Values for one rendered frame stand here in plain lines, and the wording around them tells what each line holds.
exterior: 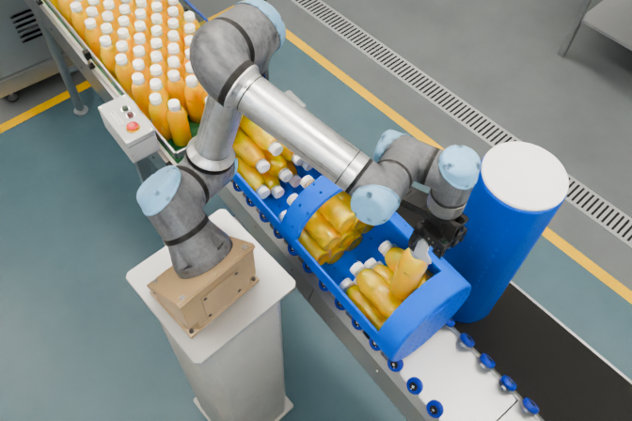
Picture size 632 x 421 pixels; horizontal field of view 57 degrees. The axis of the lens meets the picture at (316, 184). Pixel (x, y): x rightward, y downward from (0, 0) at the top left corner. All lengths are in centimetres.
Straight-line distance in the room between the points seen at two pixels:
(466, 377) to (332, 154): 91
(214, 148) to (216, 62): 35
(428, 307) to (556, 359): 135
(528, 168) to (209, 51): 125
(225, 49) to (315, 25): 297
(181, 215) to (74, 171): 206
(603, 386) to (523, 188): 109
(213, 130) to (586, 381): 195
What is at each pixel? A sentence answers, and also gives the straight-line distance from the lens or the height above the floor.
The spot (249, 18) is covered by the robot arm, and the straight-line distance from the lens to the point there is 113.
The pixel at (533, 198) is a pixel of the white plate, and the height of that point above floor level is 104.
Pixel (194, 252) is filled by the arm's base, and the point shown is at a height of 134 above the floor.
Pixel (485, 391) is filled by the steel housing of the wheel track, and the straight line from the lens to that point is 173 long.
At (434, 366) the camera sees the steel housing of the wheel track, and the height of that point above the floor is 93.
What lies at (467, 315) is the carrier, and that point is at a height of 24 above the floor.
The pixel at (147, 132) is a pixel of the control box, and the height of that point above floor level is 110.
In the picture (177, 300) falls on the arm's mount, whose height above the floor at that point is 132.
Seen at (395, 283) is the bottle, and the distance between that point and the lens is 147.
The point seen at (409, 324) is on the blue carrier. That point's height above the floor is 120.
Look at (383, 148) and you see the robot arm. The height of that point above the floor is 167.
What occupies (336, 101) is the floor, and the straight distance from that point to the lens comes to 350.
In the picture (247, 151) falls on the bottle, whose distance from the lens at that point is 178.
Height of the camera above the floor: 251
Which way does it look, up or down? 54 degrees down
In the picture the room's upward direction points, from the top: 3 degrees clockwise
